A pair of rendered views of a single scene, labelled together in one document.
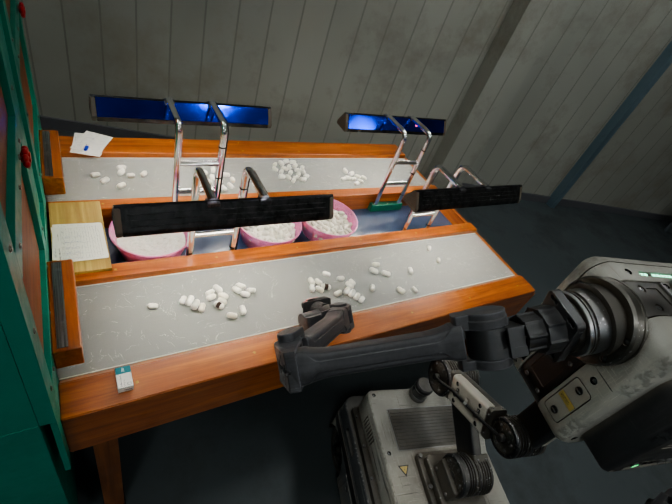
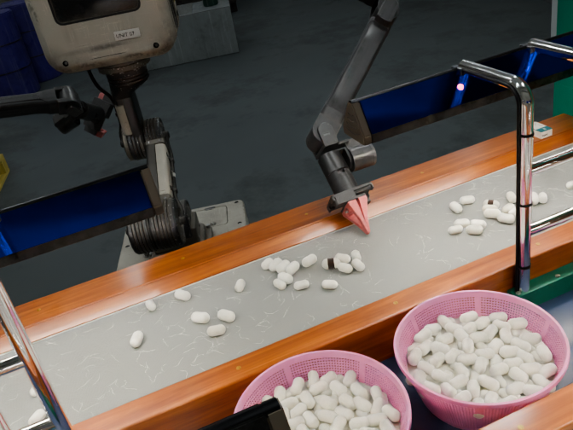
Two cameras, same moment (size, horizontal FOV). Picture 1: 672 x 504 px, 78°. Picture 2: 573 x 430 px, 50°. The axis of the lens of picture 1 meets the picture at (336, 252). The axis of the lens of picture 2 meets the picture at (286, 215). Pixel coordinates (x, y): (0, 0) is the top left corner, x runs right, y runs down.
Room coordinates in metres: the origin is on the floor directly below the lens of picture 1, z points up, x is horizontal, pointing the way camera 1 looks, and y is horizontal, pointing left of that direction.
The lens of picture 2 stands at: (2.07, 0.38, 1.47)
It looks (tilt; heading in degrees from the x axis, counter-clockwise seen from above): 29 degrees down; 206
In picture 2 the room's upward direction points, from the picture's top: 11 degrees counter-clockwise
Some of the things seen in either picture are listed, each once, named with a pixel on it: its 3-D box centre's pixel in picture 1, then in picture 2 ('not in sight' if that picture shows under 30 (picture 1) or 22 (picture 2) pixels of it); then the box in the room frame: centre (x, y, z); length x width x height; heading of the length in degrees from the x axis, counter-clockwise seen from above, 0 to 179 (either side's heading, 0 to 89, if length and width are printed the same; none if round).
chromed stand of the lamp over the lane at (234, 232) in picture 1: (222, 236); (527, 174); (0.97, 0.36, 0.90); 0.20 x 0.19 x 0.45; 132
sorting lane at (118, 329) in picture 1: (339, 282); (303, 290); (1.15, -0.06, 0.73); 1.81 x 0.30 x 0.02; 132
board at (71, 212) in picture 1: (78, 235); not in sight; (0.85, 0.78, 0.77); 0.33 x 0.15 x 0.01; 42
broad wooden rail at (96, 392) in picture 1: (360, 335); (271, 265); (1.00, -0.20, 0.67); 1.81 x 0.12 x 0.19; 132
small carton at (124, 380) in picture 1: (124, 378); (538, 130); (0.48, 0.37, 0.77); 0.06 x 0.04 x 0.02; 42
